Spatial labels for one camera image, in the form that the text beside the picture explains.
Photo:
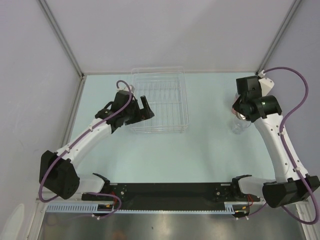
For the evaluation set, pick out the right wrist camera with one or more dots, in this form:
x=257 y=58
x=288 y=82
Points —
x=266 y=83

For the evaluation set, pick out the pink cup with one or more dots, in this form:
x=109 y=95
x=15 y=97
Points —
x=232 y=107

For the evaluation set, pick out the light blue cable duct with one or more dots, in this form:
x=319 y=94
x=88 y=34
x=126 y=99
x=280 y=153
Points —
x=103 y=208

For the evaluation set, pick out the clear wire dish rack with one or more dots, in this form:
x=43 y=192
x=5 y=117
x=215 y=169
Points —
x=165 y=91

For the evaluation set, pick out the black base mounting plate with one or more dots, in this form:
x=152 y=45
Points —
x=177 y=194

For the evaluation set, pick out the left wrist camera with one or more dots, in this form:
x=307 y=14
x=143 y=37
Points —
x=129 y=88

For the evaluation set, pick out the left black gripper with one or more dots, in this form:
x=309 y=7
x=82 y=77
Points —
x=146 y=113

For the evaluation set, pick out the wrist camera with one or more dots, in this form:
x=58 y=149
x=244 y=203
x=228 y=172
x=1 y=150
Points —
x=266 y=83
x=129 y=88

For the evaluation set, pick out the clear glass cup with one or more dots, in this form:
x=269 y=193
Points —
x=238 y=126

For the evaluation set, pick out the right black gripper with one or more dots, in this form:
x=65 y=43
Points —
x=236 y=106

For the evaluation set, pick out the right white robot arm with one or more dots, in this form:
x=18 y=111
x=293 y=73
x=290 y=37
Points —
x=292 y=182

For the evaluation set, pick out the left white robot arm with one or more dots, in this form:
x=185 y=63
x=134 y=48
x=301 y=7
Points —
x=58 y=170

